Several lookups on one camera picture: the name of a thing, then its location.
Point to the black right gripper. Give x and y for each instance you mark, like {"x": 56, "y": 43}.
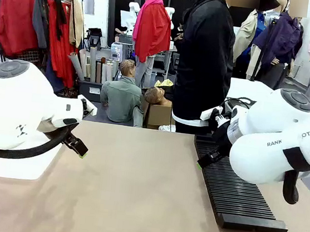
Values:
{"x": 222, "y": 136}

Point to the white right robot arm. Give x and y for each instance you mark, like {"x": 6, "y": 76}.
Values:
{"x": 264, "y": 162}

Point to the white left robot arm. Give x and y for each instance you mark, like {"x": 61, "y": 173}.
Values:
{"x": 19, "y": 106}

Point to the black slotted PCB rack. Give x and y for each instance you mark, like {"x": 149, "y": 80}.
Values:
{"x": 235, "y": 198}

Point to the black storage bin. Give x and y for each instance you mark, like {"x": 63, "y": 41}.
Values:
{"x": 89, "y": 91}

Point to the seated mannequin in grey shirt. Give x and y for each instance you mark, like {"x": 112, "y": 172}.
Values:
{"x": 120, "y": 101}

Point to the brown cardboard box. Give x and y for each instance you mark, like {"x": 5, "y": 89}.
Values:
{"x": 157, "y": 116}

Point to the clear plastic storage box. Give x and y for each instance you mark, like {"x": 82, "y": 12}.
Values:
{"x": 12, "y": 167}

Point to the navy trousers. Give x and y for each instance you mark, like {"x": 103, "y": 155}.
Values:
{"x": 52, "y": 79}

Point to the white table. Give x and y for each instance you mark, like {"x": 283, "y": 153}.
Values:
{"x": 247, "y": 88}

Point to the brown paper roll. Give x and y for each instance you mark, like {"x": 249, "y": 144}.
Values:
{"x": 102, "y": 71}

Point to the grey paper roll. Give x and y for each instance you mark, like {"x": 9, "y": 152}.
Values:
{"x": 76, "y": 66}

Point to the mannequin head bust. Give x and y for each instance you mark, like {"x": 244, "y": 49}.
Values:
{"x": 154, "y": 95}

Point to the tall beige paper roll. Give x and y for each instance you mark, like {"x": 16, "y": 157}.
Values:
{"x": 92, "y": 64}

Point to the cream paper roll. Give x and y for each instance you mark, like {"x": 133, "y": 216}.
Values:
{"x": 84, "y": 63}

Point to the person in black jacket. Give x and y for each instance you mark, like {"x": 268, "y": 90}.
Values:
{"x": 202, "y": 71}

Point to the yellow cloth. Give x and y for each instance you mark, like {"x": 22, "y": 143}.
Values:
{"x": 165, "y": 83}

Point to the red dress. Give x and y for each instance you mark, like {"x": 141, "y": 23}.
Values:
{"x": 62, "y": 55}

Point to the black stand pole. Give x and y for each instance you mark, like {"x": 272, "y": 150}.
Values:
{"x": 257, "y": 63}

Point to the black chair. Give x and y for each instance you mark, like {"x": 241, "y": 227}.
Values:
{"x": 94, "y": 35}

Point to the beige hanging garment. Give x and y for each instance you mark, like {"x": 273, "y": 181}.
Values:
{"x": 77, "y": 23}

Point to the mannequin in beige coat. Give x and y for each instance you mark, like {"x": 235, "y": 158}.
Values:
{"x": 245, "y": 34}

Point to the black scarf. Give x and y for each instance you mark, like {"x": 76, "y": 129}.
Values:
{"x": 60, "y": 18}

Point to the mannequin in red coat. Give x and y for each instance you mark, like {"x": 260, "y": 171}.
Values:
{"x": 153, "y": 32}

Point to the mannequin in purple jacket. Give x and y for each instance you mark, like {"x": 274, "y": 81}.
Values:
{"x": 281, "y": 38}

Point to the red shirt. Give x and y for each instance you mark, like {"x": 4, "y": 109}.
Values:
{"x": 17, "y": 22}

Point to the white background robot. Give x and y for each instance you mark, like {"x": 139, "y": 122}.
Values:
{"x": 133, "y": 7}

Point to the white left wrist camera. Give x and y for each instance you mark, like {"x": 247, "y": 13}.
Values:
{"x": 91, "y": 108}

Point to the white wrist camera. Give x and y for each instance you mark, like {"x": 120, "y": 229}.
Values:
{"x": 209, "y": 114}
{"x": 91, "y": 108}

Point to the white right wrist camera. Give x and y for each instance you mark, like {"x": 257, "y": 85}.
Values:
{"x": 209, "y": 114}

